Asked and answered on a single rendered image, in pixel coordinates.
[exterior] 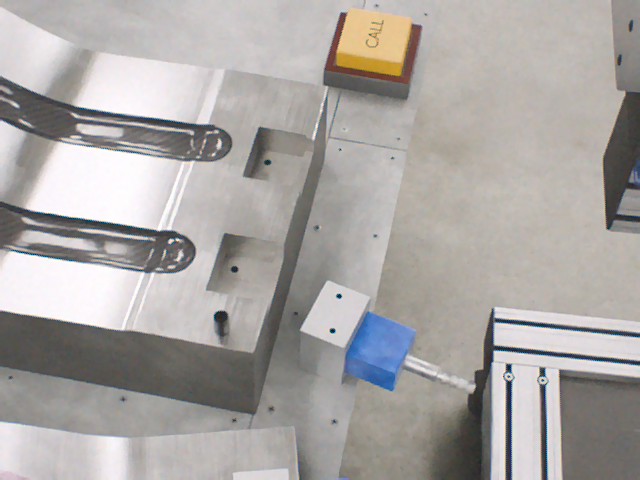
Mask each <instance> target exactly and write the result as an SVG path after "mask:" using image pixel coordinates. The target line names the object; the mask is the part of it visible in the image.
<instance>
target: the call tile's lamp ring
mask: <svg viewBox="0 0 640 480"><path fill-rule="evenodd" d="M346 16H347V13H346V12H340V16H339V19H338V24H337V27H336V31H335V34H334V37H333V41H332V44H331V48H330V51H329V55H328V59H327V63H326V66H325V71H331V72H337V73H343V74H349V75H355V76H361V77H367V78H373V79H379V80H385V81H391V82H397V83H403V84H409V80H410V76H411V71H412V67H413V62H414V57H415V52H417V48H418V43H419V39H420V34H421V30H422V25H421V24H415V23H411V29H412V30H414V33H412V37H411V42H410V46H409V50H408V55H407V59H406V64H405V69H404V73H403V77H398V76H392V75H386V74H381V73H375V72H369V71H362V70H356V69H350V68H344V67H338V66H333V65H334V61H335V58H336V53H337V49H338V46H339V42H340V39H341V35H342V31H343V28H344V24H345V20H346Z"/></svg>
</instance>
